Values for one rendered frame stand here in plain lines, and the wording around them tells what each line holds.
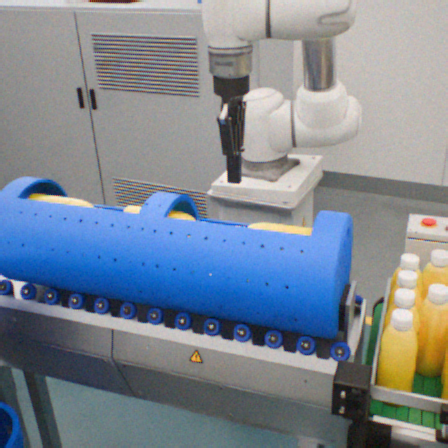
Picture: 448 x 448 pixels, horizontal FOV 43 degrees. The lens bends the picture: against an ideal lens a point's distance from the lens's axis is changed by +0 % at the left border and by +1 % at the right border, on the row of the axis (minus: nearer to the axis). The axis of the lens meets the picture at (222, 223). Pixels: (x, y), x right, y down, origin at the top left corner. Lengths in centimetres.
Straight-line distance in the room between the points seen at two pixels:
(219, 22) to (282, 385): 80
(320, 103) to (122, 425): 152
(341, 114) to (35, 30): 221
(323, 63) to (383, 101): 232
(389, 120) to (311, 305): 299
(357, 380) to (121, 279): 57
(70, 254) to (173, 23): 186
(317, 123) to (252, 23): 76
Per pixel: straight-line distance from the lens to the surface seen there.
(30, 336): 164
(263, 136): 185
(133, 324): 145
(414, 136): 409
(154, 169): 335
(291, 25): 111
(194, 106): 307
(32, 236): 145
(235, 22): 111
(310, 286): 117
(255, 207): 188
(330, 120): 182
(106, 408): 259
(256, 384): 138
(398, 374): 122
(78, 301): 151
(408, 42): 395
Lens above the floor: 180
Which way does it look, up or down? 28 degrees down
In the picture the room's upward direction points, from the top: 3 degrees counter-clockwise
